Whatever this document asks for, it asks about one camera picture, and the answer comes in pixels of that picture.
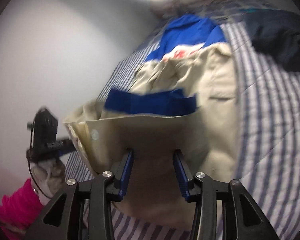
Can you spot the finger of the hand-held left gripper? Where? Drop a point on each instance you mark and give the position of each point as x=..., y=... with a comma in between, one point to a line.
x=62, y=145

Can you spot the dark navy garment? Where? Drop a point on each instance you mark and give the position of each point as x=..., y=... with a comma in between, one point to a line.
x=282, y=40

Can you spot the person's left hand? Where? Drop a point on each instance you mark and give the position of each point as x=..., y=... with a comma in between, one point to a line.
x=48, y=175

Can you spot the blue striped bed sheet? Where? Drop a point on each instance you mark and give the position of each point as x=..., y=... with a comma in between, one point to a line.
x=270, y=140

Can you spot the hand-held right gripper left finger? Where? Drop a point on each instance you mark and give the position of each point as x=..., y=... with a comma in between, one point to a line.
x=126, y=175

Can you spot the person's left forearm pink sleeve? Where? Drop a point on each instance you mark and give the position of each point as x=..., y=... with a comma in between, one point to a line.
x=15, y=205

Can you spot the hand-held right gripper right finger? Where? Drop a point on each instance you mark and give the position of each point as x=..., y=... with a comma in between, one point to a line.
x=180, y=177

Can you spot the beige and blue jacket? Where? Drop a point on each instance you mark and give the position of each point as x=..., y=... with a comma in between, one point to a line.
x=210, y=130

